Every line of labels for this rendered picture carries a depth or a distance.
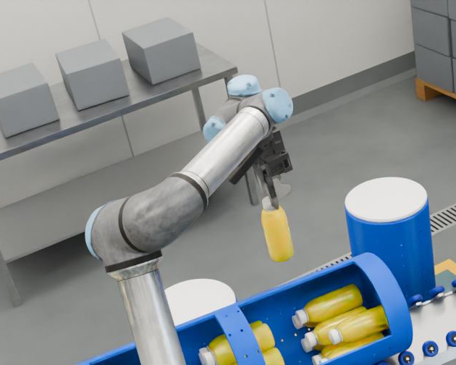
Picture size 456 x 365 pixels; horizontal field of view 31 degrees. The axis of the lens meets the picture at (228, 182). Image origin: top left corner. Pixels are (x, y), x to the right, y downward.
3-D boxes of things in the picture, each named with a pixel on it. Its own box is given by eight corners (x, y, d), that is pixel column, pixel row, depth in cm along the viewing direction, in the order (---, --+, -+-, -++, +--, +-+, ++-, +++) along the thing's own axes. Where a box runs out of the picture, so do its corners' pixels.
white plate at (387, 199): (424, 219, 265) (424, 221, 265) (428, 175, 287) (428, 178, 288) (339, 221, 273) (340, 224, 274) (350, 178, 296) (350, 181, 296)
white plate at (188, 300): (205, 267, 265) (205, 270, 266) (131, 307, 254) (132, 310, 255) (252, 305, 243) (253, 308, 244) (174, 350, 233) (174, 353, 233)
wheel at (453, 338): (459, 327, 225) (456, 328, 227) (445, 334, 224) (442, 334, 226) (465, 343, 224) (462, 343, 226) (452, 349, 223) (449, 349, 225)
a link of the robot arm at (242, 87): (217, 90, 190) (235, 71, 195) (230, 129, 196) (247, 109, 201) (246, 91, 185) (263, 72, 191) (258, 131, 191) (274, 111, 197)
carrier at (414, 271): (443, 415, 307) (445, 362, 330) (425, 222, 265) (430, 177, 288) (367, 411, 316) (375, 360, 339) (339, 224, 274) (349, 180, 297)
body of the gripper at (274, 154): (294, 172, 203) (282, 132, 196) (263, 187, 202) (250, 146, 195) (281, 159, 209) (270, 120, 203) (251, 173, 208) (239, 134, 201)
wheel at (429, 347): (436, 337, 223) (433, 337, 225) (421, 343, 223) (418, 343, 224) (441, 353, 223) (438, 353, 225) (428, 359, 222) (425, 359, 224)
